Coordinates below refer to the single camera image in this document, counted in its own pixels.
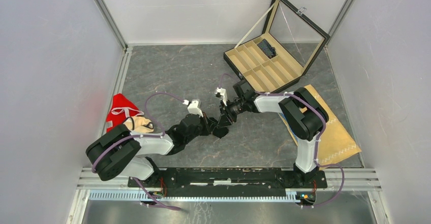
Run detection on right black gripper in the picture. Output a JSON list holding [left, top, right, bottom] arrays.
[[217, 98, 246, 129]]

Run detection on black underwear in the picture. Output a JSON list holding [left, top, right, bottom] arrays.
[[208, 115, 232, 139]]

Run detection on blue striped boxer shorts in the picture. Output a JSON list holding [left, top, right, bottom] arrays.
[[257, 39, 276, 58]]

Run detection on black compartment box glass lid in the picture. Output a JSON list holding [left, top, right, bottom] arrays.
[[223, 0, 331, 94]]

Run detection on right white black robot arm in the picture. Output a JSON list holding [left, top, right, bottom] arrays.
[[214, 80, 329, 187]]

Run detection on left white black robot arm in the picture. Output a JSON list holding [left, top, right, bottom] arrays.
[[85, 114, 218, 187]]

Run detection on beige underwear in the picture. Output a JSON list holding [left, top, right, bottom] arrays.
[[122, 116, 155, 135]]

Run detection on red underwear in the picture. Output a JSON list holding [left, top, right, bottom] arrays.
[[105, 93, 144, 132]]

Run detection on tan cloth mat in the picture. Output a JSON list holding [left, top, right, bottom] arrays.
[[278, 83, 362, 166]]

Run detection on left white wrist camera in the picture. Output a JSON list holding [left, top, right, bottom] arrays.
[[183, 99, 203, 117]]

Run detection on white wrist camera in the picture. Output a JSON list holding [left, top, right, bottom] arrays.
[[214, 87, 228, 106], [183, 99, 203, 117]]

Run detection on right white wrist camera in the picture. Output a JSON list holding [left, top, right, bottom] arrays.
[[214, 87, 228, 106]]

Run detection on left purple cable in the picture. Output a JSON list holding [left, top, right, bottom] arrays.
[[90, 91, 187, 212]]

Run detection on purple cable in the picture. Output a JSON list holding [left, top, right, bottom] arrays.
[[90, 91, 187, 212], [219, 73, 346, 208]]

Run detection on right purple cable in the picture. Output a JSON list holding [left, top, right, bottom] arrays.
[[219, 73, 346, 208]]

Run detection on white cable tray strip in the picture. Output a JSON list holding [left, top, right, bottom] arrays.
[[88, 190, 300, 203]]

